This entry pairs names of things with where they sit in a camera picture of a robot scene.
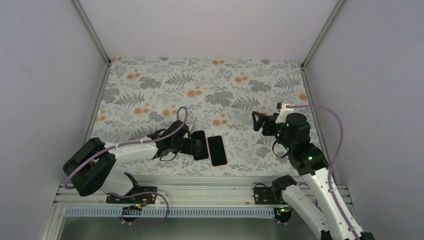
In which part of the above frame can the black phone teal edge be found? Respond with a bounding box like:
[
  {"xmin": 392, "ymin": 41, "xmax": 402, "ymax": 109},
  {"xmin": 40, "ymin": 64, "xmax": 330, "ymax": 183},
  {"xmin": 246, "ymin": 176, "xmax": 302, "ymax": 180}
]
[{"xmin": 191, "ymin": 130, "xmax": 209, "ymax": 161}]

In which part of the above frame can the pink phone case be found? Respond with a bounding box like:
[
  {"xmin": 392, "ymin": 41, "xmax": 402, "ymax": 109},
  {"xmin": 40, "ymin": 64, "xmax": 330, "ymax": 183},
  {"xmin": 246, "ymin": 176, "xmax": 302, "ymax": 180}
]
[{"xmin": 206, "ymin": 134, "xmax": 229, "ymax": 169}]

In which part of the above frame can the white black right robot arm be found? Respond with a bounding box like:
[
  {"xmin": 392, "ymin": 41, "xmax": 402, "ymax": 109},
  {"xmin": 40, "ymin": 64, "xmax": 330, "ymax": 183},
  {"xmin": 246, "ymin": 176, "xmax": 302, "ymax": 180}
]
[{"xmin": 252, "ymin": 111, "xmax": 375, "ymax": 240}]

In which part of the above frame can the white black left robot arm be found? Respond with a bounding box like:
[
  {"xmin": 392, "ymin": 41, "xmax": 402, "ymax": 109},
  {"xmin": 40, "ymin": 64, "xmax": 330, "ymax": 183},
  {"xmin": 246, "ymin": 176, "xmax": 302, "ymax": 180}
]
[{"xmin": 62, "ymin": 120, "xmax": 209, "ymax": 203}]

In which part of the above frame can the floral patterned table mat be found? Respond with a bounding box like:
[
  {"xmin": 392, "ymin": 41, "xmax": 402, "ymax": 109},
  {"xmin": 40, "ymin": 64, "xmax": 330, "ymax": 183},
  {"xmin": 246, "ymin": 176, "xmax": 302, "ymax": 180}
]
[{"xmin": 91, "ymin": 57, "xmax": 314, "ymax": 177}]

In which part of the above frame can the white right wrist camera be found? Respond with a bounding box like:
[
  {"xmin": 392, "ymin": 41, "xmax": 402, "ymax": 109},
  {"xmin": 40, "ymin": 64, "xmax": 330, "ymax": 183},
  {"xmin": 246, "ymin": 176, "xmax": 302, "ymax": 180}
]
[{"xmin": 275, "ymin": 101, "xmax": 294, "ymax": 124}]

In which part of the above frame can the aluminium front rail frame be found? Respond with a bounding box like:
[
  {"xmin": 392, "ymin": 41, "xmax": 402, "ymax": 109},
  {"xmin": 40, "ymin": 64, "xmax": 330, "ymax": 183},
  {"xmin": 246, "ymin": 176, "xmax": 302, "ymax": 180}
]
[{"xmin": 38, "ymin": 174, "xmax": 365, "ymax": 240}]

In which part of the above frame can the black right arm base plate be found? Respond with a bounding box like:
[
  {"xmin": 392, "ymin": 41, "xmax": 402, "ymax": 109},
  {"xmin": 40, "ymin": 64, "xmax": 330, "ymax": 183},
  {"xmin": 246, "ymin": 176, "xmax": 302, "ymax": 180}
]
[{"xmin": 253, "ymin": 183, "xmax": 282, "ymax": 205}]

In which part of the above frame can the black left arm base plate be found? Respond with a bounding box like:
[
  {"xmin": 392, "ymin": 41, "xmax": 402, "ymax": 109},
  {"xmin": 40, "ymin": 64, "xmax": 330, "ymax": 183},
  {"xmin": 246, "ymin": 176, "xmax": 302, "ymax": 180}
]
[{"xmin": 106, "ymin": 186, "xmax": 158, "ymax": 205}]

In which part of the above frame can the grey slotted cable duct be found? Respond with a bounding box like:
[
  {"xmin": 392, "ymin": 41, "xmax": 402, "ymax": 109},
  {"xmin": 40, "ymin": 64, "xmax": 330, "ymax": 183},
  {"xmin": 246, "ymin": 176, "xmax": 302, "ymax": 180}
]
[{"xmin": 64, "ymin": 206, "xmax": 275, "ymax": 219}]

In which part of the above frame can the right aluminium corner post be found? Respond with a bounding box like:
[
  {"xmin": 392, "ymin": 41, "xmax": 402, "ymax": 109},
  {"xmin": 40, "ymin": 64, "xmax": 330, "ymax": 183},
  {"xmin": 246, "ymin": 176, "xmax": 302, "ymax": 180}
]
[{"xmin": 301, "ymin": 0, "xmax": 346, "ymax": 71}]

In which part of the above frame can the aluminium corner post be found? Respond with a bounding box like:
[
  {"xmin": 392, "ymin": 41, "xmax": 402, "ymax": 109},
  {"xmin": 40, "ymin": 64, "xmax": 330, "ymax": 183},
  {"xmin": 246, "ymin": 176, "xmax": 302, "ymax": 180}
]
[
  {"xmin": 301, "ymin": 0, "xmax": 346, "ymax": 71},
  {"xmin": 71, "ymin": 0, "xmax": 111, "ymax": 66}
]

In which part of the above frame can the left aluminium corner post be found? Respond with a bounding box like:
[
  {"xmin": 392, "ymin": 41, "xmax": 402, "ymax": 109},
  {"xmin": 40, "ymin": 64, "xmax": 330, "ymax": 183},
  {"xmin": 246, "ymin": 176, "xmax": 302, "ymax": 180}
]
[{"xmin": 71, "ymin": 0, "xmax": 111, "ymax": 66}]

